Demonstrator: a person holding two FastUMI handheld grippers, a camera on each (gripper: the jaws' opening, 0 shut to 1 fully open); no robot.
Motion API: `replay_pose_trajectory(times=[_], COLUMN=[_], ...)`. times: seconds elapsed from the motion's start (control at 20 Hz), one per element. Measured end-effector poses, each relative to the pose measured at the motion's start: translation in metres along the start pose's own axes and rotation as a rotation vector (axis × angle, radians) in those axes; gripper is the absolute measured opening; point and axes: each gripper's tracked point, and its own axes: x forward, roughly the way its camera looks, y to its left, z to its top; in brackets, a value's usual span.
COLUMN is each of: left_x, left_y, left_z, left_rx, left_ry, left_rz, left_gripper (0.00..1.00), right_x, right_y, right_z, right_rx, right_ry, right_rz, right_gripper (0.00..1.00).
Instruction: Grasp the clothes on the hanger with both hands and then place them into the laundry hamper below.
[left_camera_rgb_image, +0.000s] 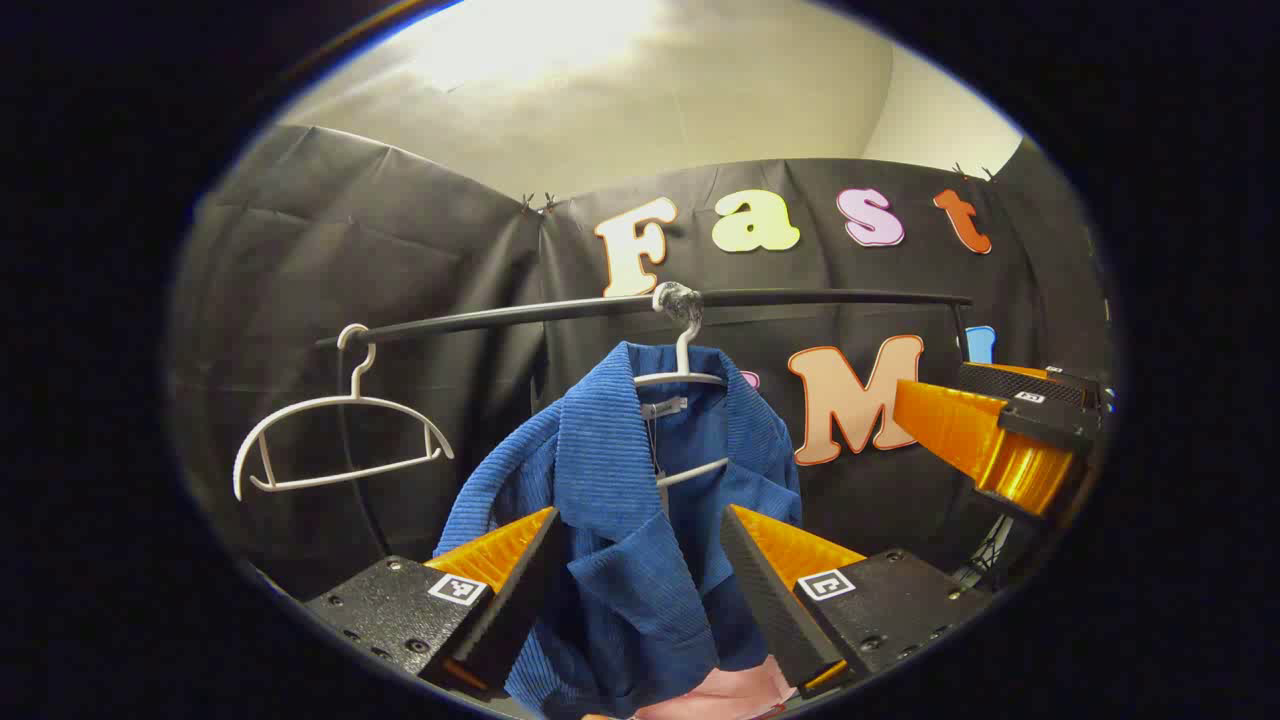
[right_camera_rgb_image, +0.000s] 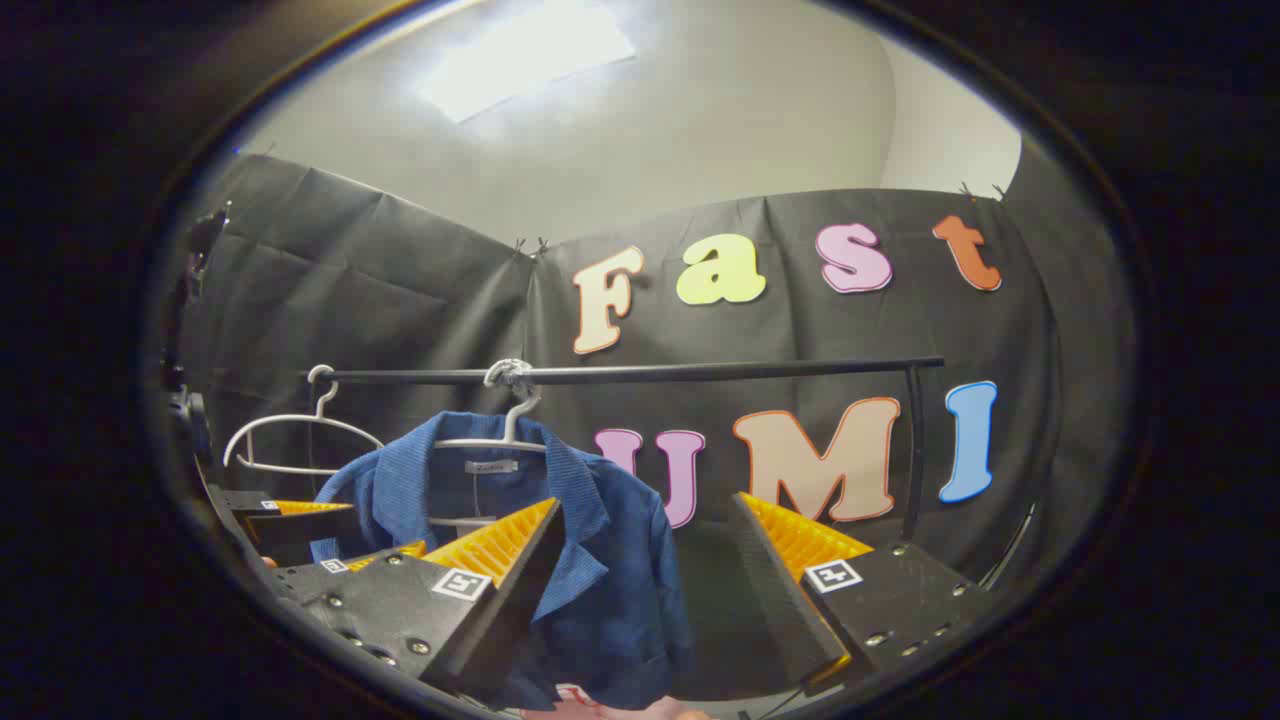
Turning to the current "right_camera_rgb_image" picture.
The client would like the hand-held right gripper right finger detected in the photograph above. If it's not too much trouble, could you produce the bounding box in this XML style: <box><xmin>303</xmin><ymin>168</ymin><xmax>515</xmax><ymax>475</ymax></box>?
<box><xmin>727</xmin><ymin>491</ymin><xmax>991</xmax><ymax>693</ymax></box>

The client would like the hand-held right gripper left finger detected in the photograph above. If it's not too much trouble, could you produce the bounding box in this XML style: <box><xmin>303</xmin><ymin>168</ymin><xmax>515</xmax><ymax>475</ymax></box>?
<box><xmin>290</xmin><ymin>497</ymin><xmax>566</xmax><ymax>706</ymax></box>

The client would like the blue shirt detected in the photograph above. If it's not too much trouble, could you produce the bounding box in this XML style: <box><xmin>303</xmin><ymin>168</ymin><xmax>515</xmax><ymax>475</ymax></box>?
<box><xmin>310</xmin><ymin>410</ymin><xmax>696</xmax><ymax>713</ymax></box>

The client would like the plain white hanger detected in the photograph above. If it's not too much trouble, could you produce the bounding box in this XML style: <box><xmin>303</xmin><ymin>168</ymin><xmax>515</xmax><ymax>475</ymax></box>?
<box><xmin>222</xmin><ymin>364</ymin><xmax>387</xmax><ymax>478</ymax></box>

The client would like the white hanger with taped hook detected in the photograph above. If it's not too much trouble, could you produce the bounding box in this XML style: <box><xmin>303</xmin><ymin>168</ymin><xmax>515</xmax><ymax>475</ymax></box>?
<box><xmin>430</xmin><ymin>358</ymin><xmax>551</xmax><ymax>531</ymax></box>

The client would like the black clothes rack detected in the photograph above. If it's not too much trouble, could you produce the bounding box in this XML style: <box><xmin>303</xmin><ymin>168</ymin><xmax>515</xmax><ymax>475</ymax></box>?
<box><xmin>300</xmin><ymin>355</ymin><xmax>947</xmax><ymax>546</ymax></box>

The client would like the ceiling light panel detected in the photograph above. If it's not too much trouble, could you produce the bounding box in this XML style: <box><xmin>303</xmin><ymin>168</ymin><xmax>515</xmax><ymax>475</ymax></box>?
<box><xmin>418</xmin><ymin>0</ymin><xmax>638</xmax><ymax>125</ymax></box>

